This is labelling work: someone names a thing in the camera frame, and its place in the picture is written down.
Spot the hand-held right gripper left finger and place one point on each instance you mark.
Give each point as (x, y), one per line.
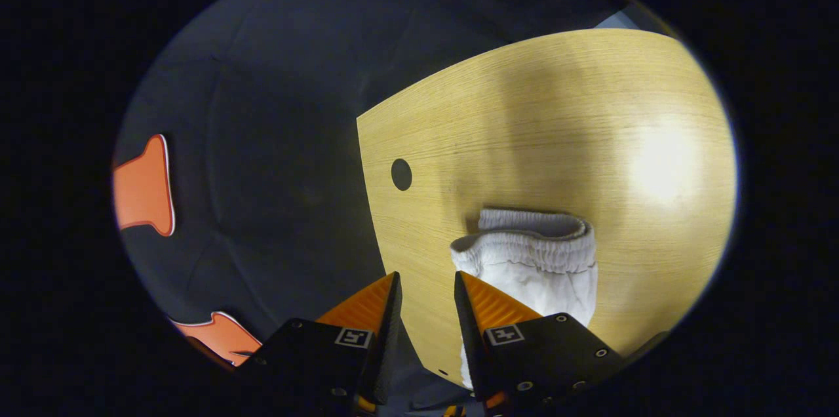
(383, 345)

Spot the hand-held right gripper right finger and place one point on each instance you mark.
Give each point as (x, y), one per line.
(473, 345)

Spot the black backdrop cloth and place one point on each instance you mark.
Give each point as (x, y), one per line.
(275, 141)

